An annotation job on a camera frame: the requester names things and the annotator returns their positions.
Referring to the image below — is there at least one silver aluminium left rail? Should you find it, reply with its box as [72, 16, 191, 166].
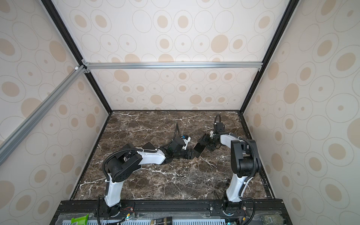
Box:
[1, 65, 85, 164]

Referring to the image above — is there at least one purple smartphone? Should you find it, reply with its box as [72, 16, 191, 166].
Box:
[193, 142, 207, 158]

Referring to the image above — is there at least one phone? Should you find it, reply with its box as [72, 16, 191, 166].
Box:
[142, 142, 156, 151]

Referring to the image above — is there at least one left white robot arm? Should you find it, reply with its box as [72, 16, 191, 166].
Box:
[102, 135, 195, 209]

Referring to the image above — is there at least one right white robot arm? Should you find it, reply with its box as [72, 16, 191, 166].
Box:
[194, 114, 262, 211]

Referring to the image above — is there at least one silver aluminium back rail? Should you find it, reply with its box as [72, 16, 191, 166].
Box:
[85, 61, 263, 69]

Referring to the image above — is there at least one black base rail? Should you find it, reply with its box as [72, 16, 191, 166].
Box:
[50, 199, 292, 225]

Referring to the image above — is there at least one dark bottle at front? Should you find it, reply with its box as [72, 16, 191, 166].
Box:
[150, 217, 173, 225]

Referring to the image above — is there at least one green packet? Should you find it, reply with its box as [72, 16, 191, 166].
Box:
[71, 214, 89, 225]

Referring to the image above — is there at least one silver aluminium rail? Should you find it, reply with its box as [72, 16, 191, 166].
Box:
[85, 61, 263, 69]
[1, 65, 85, 164]

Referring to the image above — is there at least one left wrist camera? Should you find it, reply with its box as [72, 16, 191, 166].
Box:
[180, 135, 191, 150]

